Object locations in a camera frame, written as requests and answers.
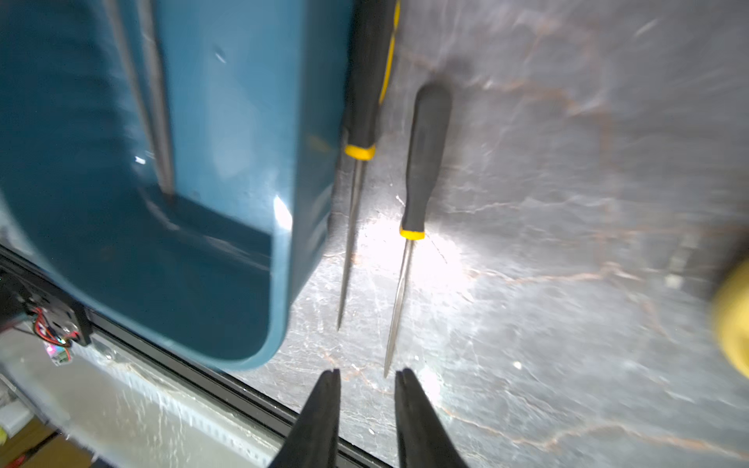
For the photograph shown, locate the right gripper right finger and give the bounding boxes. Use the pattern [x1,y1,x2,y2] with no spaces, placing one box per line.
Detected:
[394,368,467,468]

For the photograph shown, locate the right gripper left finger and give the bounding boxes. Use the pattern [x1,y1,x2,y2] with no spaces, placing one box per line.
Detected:
[269,369,341,468]

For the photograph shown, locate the teal plastic storage box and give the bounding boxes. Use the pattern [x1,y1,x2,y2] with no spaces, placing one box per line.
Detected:
[1,1,354,371]

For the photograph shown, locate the file tool in box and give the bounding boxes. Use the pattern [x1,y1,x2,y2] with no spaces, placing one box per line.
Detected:
[337,1,401,328]
[383,82,453,376]
[103,0,157,158]
[137,0,176,201]

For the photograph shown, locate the yellow plastic tray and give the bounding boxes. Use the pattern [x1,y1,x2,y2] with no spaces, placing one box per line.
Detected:
[711,261,748,378]

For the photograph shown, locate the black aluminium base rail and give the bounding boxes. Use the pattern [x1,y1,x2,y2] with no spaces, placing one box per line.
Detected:
[0,245,393,468]

